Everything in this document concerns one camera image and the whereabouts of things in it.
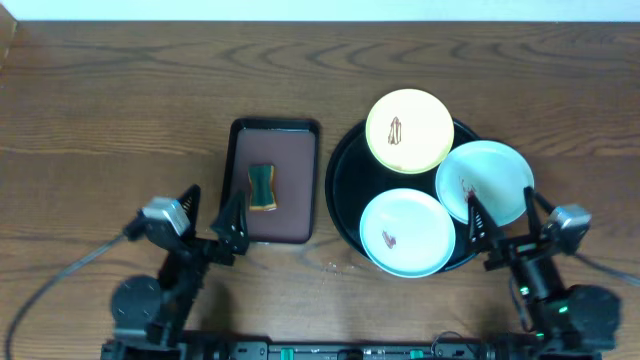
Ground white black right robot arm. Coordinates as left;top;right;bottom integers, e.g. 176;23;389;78
467;187;622;359

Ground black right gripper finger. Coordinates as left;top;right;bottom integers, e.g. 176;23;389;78
467;195;505;253
523;186;541;238

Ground yellow dirty plate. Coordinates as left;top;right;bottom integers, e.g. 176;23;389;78
365;89;454;175

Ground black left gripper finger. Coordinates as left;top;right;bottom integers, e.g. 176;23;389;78
178;184;201;234
210;191;249;255

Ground light green plate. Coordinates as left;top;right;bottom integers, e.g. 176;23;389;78
435;140;534;226
359;188;456;278

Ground green orange sponge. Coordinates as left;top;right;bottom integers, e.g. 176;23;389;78
248;164;277;211

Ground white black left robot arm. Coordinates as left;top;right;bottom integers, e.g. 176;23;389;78
101;185;249;359

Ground black rectangular water tray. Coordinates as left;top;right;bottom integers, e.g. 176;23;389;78
220;117;320;244

